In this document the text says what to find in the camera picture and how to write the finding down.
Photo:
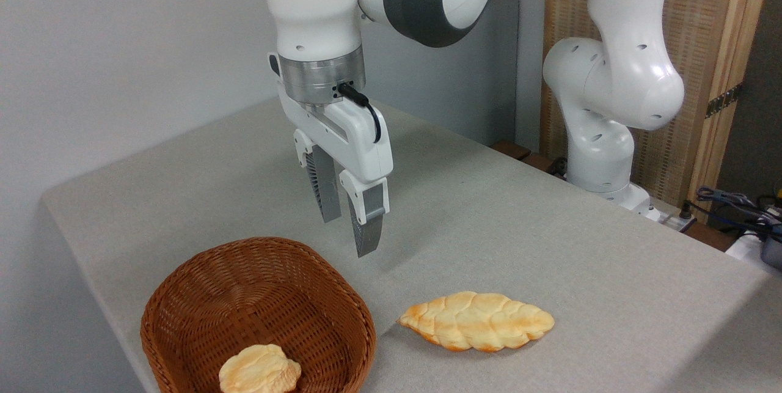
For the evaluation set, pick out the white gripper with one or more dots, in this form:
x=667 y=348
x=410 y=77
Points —
x=357 y=136

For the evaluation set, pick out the long braided bread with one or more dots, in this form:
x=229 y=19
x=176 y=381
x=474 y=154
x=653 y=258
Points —
x=476 y=321

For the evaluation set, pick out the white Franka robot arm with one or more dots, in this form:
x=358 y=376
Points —
x=311 y=8

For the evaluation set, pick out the brown wicker basket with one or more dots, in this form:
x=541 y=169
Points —
x=244 y=295

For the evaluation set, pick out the small round bread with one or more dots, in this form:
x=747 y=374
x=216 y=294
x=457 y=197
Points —
x=259 y=370

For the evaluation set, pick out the brown wooden block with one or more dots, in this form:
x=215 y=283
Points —
x=519 y=153

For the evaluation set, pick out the brass screen hinge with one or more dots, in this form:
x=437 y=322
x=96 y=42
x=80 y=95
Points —
x=724 y=99

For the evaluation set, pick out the wooden woven folding screen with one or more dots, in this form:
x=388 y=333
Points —
x=696 y=14

